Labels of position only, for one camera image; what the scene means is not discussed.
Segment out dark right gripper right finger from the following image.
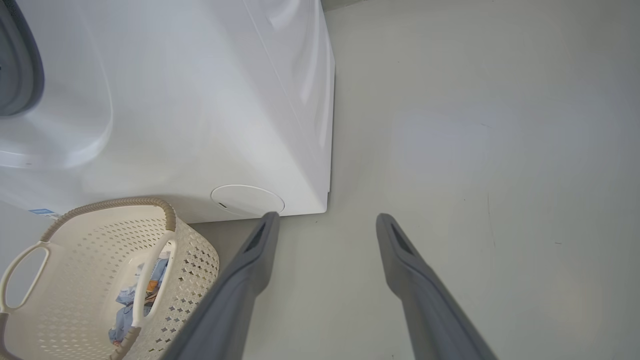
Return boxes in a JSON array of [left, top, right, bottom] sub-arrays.
[[376, 213, 498, 360]]

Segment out light blue cartoon garment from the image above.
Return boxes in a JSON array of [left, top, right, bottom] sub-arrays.
[[109, 252, 171, 346]]

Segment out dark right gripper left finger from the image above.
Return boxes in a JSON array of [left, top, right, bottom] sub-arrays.
[[162, 211, 281, 360]]

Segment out round white filter cover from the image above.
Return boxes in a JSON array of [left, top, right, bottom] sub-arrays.
[[210, 184, 285, 217]]

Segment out cream perforated laundry basket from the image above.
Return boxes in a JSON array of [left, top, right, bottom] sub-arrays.
[[0, 197, 221, 360]]

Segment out white front-load washing machine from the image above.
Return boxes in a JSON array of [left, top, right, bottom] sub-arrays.
[[0, 0, 336, 224]]

